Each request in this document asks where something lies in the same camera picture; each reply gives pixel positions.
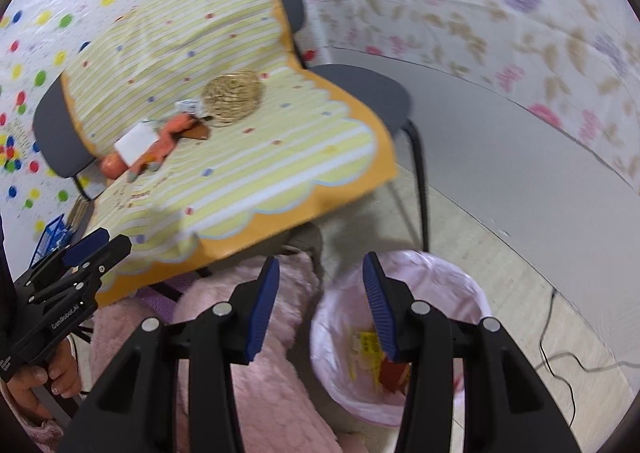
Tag blue plastic basket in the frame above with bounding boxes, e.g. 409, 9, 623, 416
30, 214, 77, 270

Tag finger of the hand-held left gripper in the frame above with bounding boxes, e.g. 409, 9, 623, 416
60, 235, 132, 295
30, 228, 111, 284

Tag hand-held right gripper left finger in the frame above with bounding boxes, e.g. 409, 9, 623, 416
60, 257, 281, 453

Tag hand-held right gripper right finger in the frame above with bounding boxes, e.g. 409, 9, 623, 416
362, 252, 583, 453

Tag red apple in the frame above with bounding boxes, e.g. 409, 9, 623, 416
100, 153, 129, 180

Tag person's left hand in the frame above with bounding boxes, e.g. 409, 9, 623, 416
19, 333, 84, 421

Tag trash bin with pink bag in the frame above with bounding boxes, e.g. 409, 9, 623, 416
309, 249, 493, 429

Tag grey chair with black legs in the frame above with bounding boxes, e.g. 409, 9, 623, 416
32, 73, 101, 204
257, 0, 432, 254

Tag yellow wrapper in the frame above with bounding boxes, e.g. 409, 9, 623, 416
349, 329, 385, 380

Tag golden wire scrubber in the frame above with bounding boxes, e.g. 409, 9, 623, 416
200, 72, 264, 126

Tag orange plush toy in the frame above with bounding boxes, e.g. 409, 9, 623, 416
127, 114, 197, 181

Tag black floor cable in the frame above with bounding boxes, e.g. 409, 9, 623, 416
539, 285, 632, 415

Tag white paper box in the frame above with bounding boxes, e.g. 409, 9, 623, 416
113, 126, 159, 166

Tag person's left forearm pink sleeve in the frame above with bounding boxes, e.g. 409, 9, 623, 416
0, 380, 66, 453

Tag floral wall sheet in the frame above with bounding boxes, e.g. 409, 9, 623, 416
280, 0, 640, 194

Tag red packet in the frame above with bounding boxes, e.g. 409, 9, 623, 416
379, 358, 414, 395

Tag yellow striped cloth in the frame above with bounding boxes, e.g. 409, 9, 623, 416
60, 0, 399, 310

